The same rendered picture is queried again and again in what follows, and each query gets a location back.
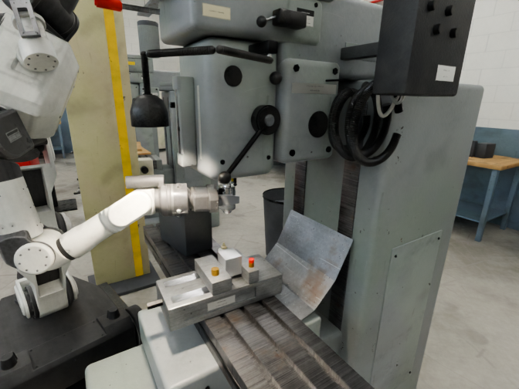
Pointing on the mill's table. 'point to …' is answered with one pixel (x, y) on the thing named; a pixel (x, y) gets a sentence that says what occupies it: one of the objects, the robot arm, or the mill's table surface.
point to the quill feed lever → (264, 114)
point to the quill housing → (229, 108)
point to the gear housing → (235, 21)
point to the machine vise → (183, 319)
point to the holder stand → (188, 231)
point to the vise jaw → (222, 282)
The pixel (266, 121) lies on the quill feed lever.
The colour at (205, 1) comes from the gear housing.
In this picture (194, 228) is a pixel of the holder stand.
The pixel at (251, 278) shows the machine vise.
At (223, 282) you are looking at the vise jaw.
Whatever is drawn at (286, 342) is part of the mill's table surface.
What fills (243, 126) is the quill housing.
